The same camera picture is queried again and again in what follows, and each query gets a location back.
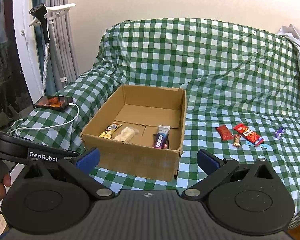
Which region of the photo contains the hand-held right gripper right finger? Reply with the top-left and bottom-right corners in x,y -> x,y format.
181,149 -> 278,201

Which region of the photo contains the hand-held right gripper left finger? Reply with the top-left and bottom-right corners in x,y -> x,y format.
23,147 -> 116,201

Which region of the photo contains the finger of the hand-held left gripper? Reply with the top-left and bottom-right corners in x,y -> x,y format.
27,147 -> 80,165

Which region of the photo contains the dark red snack packet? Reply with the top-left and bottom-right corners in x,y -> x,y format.
215,125 -> 234,141

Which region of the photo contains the gold snack packet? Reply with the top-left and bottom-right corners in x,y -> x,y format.
99,122 -> 122,139

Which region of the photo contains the cardboard box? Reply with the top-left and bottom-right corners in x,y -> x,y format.
80,84 -> 187,182

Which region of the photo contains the white rice cracker packet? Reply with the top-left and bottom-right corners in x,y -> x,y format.
112,127 -> 136,142

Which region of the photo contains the red stick snack packet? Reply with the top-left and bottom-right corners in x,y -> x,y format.
233,123 -> 265,147

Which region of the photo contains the purple white tube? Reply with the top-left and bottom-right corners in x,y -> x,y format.
153,125 -> 170,149

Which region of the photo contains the light blue snack packet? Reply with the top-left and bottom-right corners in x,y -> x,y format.
246,141 -> 270,149

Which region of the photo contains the black smartphone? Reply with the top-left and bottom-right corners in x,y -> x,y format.
34,95 -> 74,112

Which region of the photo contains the green checkered cloth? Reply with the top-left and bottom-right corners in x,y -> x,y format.
9,17 -> 300,229

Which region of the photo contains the grey curtain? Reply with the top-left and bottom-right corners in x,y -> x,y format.
46,0 -> 79,95

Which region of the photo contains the white plastic hanger hook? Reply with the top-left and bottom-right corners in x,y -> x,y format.
21,3 -> 76,35

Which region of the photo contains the white charging cable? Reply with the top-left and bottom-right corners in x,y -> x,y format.
9,102 -> 80,134

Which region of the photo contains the white window frame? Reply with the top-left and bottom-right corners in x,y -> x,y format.
12,0 -> 49,98

